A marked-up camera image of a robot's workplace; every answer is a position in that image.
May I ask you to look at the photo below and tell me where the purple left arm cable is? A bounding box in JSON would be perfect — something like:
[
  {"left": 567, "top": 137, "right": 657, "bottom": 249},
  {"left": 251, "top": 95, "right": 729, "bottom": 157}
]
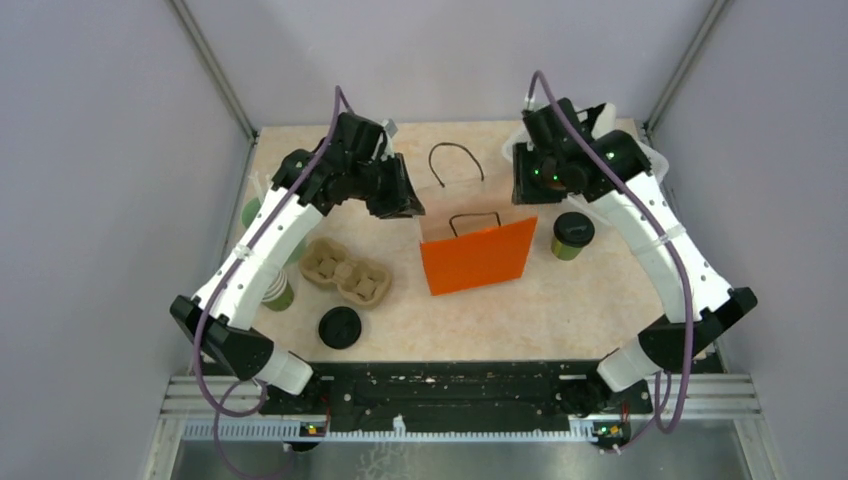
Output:
[{"left": 190, "top": 84, "right": 356, "bottom": 478}]

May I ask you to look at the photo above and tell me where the black cup lid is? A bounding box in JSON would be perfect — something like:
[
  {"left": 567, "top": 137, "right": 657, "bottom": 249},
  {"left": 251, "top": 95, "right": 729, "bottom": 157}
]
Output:
[{"left": 553, "top": 212, "right": 596, "bottom": 248}]

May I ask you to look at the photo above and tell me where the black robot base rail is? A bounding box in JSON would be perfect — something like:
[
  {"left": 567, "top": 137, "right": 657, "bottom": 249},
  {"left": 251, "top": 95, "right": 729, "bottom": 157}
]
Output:
[{"left": 260, "top": 360, "right": 653, "bottom": 433}]

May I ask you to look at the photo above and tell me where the brown cardboard cup carrier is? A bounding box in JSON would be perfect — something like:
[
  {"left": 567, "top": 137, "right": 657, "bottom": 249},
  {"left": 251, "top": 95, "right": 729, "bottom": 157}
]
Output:
[{"left": 298, "top": 237, "right": 393, "bottom": 309}]

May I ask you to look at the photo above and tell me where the green paper coffee cup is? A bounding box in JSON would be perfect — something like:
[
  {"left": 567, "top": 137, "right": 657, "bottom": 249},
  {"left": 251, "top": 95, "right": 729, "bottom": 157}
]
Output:
[{"left": 550, "top": 238, "right": 585, "bottom": 261}]

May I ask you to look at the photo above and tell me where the white cable duct strip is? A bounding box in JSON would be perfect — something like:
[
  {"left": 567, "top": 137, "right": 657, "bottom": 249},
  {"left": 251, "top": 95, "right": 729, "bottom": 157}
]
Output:
[{"left": 181, "top": 415, "right": 598, "bottom": 443}]

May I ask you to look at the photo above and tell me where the stack of green paper cups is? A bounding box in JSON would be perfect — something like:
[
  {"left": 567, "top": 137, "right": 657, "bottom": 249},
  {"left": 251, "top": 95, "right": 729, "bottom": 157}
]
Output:
[{"left": 261, "top": 270, "right": 295, "bottom": 312}]

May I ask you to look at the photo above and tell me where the white plastic basket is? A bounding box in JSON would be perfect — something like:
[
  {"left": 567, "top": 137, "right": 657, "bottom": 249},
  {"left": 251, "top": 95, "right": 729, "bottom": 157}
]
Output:
[{"left": 501, "top": 127, "right": 669, "bottom": 197}]

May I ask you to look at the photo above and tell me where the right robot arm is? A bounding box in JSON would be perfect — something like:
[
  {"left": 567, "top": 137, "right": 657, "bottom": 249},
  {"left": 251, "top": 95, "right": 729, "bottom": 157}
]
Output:
[{"left": 512, "top": 98, "right": 758, "bottom": 412}]

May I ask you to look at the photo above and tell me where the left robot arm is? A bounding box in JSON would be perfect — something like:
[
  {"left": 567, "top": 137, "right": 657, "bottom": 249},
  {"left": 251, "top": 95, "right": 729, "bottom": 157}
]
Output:
[{"left": 170, "top": 112, "right": 425, "bottom": 414}]

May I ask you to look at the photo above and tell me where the stack of black cup lids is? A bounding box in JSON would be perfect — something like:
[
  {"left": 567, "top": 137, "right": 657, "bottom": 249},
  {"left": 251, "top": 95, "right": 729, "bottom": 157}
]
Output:
[{"left": 318, "top": 306, "right": 363, "bottom": 350}]

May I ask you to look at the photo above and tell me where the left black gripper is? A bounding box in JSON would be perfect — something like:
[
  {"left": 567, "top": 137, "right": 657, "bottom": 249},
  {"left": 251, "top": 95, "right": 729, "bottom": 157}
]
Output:
[{"left": 350, "top": 151, "right": 425, "bottom": 219}]

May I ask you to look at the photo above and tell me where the green cup with white stirrers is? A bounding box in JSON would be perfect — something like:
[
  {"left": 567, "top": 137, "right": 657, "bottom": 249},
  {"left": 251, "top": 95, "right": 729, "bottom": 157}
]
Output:
[{"left": 240, "top": 171, "right": 272, "bottom": 229}]

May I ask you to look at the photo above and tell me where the orange paper bag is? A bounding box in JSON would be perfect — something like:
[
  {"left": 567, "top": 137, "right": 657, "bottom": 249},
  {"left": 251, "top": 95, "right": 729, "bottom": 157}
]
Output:
[{"left": 418, "top": 142, "right": 538, "bottom": 296}]

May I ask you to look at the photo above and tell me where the black and white striped cloth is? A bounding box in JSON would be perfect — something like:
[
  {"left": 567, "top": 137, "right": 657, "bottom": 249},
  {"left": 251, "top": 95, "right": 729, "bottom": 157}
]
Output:
[{"left": 576, "top": 103, "right": 617, "bottom": 139}]

